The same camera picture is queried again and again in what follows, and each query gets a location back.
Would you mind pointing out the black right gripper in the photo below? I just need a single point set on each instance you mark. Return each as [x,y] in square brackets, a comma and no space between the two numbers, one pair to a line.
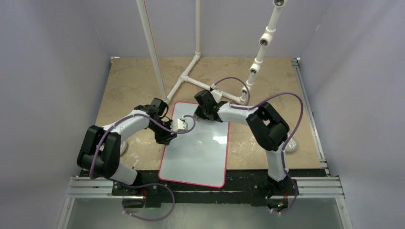
[198,112]

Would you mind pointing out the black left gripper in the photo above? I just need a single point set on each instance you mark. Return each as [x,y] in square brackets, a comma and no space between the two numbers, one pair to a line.
[165,138]

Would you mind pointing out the pink framed whiteboard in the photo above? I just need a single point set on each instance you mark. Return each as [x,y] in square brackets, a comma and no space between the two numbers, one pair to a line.
[198,157]

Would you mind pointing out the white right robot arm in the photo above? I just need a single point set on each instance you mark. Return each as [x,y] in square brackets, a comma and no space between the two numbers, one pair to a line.
[269,129]

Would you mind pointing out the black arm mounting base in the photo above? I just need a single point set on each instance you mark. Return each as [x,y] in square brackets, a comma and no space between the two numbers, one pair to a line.
[250,186]

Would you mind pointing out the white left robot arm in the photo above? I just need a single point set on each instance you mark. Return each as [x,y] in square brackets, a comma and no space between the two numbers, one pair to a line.
[100,150]

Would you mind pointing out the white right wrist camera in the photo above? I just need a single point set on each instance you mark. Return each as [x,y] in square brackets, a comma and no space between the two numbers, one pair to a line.
[217,95]

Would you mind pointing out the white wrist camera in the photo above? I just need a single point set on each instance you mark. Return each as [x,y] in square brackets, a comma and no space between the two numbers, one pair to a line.
[179,125]
[217,95]

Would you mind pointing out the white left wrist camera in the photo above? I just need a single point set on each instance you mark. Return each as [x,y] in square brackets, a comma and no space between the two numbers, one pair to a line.
[179,125]

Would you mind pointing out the aluminium rail frame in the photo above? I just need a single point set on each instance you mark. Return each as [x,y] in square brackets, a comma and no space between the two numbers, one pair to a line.
[319,205]

